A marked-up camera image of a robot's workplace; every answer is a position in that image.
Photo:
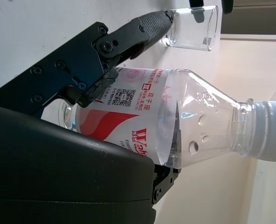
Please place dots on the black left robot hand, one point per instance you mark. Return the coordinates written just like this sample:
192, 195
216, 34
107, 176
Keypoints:
196, 2

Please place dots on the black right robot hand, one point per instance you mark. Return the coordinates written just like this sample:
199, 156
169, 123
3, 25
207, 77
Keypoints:
58, 175

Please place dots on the clear plastic water bottle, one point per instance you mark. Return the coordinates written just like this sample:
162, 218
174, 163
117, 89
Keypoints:
198, 116

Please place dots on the clear glass cup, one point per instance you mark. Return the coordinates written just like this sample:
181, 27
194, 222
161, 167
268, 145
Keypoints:
191, 35

